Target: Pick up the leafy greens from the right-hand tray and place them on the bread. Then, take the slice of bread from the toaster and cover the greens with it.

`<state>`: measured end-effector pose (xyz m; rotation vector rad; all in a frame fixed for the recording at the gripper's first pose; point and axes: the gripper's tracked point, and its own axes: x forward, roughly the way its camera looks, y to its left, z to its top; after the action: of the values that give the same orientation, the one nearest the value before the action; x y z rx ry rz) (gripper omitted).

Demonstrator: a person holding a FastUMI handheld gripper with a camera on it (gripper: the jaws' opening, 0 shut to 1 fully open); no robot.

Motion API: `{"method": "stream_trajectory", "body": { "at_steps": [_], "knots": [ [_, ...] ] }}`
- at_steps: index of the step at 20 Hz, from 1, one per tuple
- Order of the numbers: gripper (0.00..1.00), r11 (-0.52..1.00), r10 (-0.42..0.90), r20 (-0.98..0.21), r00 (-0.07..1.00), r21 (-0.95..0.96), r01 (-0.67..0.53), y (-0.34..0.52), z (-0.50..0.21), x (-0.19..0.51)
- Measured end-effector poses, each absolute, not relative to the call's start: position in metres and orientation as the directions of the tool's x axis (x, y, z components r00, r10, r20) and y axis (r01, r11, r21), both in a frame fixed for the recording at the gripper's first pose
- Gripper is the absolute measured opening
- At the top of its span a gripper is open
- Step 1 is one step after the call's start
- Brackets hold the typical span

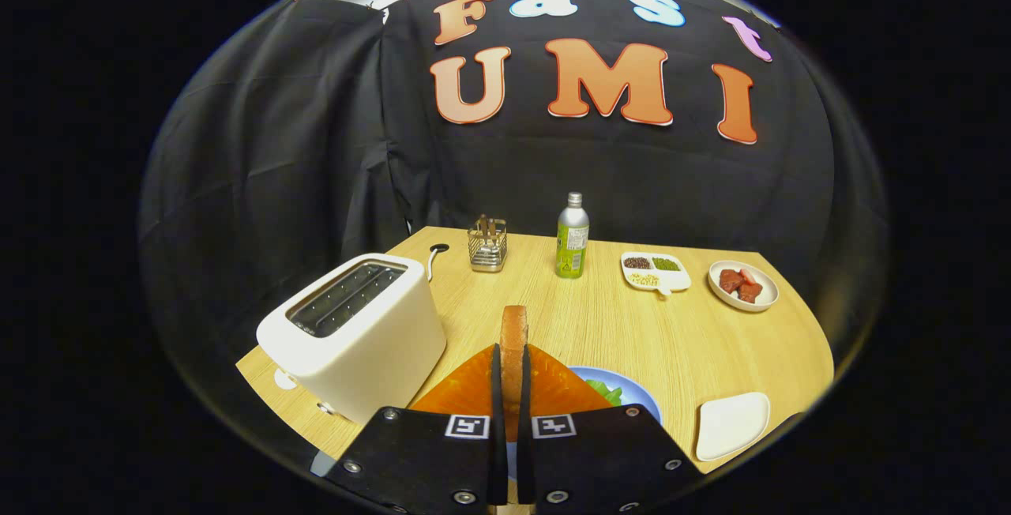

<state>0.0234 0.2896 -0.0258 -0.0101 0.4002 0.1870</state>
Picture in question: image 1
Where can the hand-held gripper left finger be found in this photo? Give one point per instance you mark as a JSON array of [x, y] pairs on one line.
[[426, 460]]

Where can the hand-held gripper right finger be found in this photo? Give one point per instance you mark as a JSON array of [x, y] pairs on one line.
[[600, 460]]

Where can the green lettuce leaf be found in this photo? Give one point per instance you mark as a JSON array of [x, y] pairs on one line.
[[606, 392]]

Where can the toasted bread slice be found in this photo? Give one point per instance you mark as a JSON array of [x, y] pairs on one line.
[[513, 341]]

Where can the blue plate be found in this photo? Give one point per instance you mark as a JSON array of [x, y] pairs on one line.
[[640, 396]]

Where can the white toaster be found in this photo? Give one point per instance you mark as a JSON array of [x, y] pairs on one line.
[[371, 349]]

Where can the white square plate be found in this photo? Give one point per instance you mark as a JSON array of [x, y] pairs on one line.
[[731, 424]]

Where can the white divided seasoning dish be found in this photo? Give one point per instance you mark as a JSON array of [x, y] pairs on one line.
[[675, 278]]

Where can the green label metal bottle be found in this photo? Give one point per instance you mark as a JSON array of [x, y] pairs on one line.
[[572, 242]]

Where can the red meat pieces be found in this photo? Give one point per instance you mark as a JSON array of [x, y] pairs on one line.
[[731, 282]]

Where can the round white bowl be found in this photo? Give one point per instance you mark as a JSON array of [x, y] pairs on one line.
[[768, 292]]

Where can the black backdrop cloth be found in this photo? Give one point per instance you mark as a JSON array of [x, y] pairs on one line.
[[316, 144]]

